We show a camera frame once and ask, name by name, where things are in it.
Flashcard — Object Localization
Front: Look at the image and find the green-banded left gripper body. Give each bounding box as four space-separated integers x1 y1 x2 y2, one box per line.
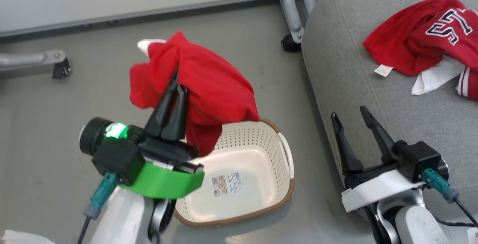
119 136 205 200

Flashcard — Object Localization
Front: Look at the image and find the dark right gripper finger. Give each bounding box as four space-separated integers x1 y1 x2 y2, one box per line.
331 112 364 176
360 106 398 164

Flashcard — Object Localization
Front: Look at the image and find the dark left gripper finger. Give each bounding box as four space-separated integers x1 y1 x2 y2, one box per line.
161 84 190 142
145 70 179 138

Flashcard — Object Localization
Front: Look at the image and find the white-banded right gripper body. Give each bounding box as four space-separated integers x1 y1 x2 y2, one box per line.
341 161 426 213

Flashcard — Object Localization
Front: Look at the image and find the plain red shirt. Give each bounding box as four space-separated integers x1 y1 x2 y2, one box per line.
129 31 260 158

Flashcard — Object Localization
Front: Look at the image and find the red jersey with white trim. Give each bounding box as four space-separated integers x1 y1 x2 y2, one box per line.
363 0 478 101

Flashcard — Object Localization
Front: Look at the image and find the grey fabric sofa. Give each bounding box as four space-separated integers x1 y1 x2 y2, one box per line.
301 0 478 237

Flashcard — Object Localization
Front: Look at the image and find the paper barcode label sticker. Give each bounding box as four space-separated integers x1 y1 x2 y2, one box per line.
211 172 244 198

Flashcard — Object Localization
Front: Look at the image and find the cream perforated laundry basket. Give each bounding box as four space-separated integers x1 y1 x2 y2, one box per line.
174 119 295 228

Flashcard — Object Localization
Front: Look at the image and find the black caster wheel with fork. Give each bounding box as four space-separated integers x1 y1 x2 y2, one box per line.
52 57 71 80

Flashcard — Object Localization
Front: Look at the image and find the round black caster wheel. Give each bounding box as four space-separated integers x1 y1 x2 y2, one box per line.
281 34 302 53

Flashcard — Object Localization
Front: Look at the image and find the grey partition leg curved foot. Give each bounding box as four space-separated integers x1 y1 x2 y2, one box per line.
0 50 67 74

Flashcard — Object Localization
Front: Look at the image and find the grey partition base rail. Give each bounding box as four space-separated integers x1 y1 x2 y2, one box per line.
0 0 283 43

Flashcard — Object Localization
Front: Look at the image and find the grey partition post double brace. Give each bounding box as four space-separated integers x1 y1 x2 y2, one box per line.
279 0 316 45

